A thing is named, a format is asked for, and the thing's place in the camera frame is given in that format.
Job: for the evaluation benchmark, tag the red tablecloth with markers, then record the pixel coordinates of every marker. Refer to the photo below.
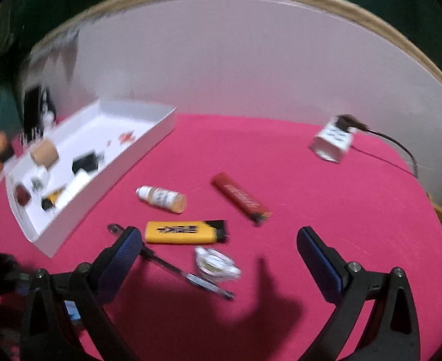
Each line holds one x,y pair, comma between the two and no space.
300,203

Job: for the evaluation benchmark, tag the black charger plug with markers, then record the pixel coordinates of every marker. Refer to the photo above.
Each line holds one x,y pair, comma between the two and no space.
85,163

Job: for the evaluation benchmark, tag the small white dropper bottle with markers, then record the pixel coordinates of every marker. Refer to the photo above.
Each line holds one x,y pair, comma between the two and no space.
162,198

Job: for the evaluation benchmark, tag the white power strip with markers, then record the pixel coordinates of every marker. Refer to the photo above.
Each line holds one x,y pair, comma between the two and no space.
332,143

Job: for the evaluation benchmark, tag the white charger plug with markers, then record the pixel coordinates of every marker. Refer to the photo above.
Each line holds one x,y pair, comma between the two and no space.
39,180

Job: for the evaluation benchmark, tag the dark red small cylinder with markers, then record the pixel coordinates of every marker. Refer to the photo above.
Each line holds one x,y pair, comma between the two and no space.
22,194

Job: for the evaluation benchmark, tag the black phone holder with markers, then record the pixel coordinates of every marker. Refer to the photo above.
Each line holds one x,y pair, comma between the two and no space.
36,109

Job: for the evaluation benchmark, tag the red lighter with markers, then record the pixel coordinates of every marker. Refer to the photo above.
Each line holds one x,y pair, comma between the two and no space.
239,197

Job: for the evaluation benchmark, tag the tan tape roll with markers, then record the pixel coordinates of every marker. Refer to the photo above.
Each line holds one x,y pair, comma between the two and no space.
45,153

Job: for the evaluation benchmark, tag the yellow lighter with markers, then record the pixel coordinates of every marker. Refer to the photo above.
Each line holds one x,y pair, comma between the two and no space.
52,200
179,232

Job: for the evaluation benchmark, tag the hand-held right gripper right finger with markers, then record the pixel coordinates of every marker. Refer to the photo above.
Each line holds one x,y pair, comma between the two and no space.
320,267

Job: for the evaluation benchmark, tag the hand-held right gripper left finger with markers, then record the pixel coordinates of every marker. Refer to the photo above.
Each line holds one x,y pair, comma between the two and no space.
117,267

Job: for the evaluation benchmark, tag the black gel pen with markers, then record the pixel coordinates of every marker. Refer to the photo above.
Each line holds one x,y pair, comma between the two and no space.
176,270

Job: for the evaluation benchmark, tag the white cardboard tray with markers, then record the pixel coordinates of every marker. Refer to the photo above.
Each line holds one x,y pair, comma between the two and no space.
100,131

